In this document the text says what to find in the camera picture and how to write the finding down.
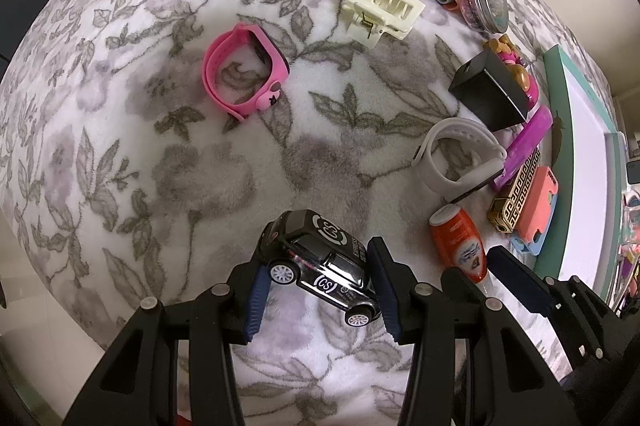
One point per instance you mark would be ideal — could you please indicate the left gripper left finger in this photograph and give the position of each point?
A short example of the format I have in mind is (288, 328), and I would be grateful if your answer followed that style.
(250, 284)

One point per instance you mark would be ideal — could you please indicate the teal white tray box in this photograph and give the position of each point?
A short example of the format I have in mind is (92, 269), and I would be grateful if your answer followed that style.
(586, 228)

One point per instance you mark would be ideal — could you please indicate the white smartwatch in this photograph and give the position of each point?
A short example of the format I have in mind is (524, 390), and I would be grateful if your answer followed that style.
(457, 157)

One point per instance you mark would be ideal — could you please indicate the floral grey white blanket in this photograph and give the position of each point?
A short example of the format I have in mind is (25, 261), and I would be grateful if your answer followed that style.
(121, 179)

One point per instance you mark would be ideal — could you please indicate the orange Lion bottle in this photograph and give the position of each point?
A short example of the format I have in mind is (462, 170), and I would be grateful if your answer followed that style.
(458, 244)

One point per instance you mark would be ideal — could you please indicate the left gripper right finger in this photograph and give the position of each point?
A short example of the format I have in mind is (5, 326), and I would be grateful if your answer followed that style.
(393, 283)

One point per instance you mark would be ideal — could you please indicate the pink watch band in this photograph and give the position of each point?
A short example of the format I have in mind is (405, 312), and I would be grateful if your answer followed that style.
(241, 92)

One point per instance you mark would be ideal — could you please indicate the pink brown dog toy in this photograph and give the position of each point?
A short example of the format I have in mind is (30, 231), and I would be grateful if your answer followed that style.
(510, 56)

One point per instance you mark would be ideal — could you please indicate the cream hair claw clip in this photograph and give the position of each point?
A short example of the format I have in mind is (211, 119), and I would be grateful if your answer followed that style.
(370, 20)

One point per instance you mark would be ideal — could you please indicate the black gold patterned box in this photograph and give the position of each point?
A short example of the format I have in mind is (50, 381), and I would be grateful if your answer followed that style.
(507, 205)

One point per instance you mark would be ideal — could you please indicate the purple plastic case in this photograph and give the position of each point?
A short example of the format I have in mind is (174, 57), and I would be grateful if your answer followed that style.
(523, 145)

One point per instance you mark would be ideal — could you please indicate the black small box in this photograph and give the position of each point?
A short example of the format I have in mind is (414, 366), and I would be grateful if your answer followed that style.
(485, 86)

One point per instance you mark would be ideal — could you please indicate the black toy car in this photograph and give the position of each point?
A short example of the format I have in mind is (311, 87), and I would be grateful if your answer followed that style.
(302, 248)

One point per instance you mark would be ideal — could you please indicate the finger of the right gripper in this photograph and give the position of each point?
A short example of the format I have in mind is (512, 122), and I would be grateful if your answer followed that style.
(520, 280)

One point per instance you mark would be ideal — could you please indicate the salmon blue phone case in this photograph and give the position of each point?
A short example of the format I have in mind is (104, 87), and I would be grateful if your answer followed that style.
(533, 224)

